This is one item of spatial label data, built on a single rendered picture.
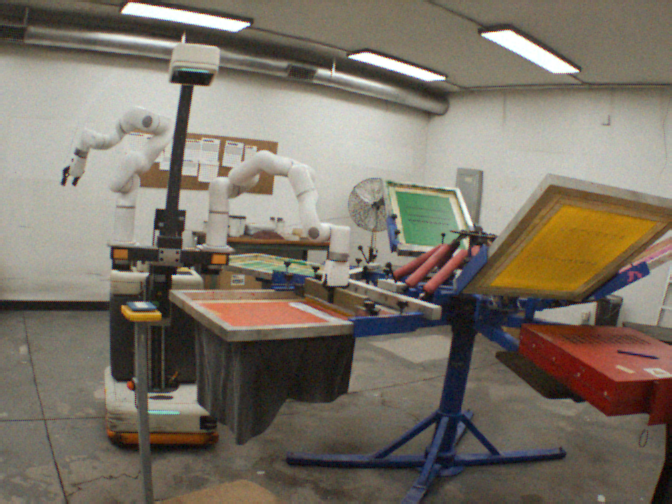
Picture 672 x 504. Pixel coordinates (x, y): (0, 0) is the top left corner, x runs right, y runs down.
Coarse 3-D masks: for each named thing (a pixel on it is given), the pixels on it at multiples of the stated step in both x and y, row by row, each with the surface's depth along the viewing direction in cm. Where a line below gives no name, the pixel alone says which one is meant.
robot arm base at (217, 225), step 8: (208, 216) 241; (216, 216) 239; (224, 216) 240; (208, 224) 241; (216, 224) 239; (224, 224) 241; (208, 232) 241; (216, 232) 239; (224, 232) 242; (208, 240) 241; (216, 240) 240; (224, 240) 242; (208, 248) 239; (216, 248) 239; (224, 248) 241
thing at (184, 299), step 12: (180, 300) 201; (192, 300) 200; (192, 312) 191; (204, 312) 184; (384, 312) 222; (396, 312) 220; (204, 324) 181; (216, 324) 173; (228, 324) 173; (288, 324) 183; (300, 324) 185; (312, 324) 187; (324, 324) 188; (336, 324) 190; (348, 324) 193; (228, 336) 166; (240, 336) 169; (252, 336) 171; (264, 336) 174; (276, 336) 177; (288, 336) 179; (300, 336) 182; (312, 336) 185
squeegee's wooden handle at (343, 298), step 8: (312, 280) 234; (304, 288) 239; (312, 288) 234; (320, 288) 229; (336, 288) 221; (320, 296) 229; (336, 296) 220; (344, 296) 216; (352, 296) 212; (360, 296) 209; (336, 304) 220; (344, 304) 216; (352, 304) 212; (360, 304) 208
